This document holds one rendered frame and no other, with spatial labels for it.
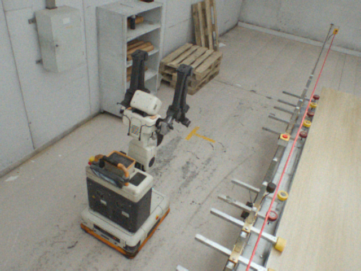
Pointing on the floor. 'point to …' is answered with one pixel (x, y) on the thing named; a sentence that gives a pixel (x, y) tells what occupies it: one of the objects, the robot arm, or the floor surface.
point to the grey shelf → (121, 34)
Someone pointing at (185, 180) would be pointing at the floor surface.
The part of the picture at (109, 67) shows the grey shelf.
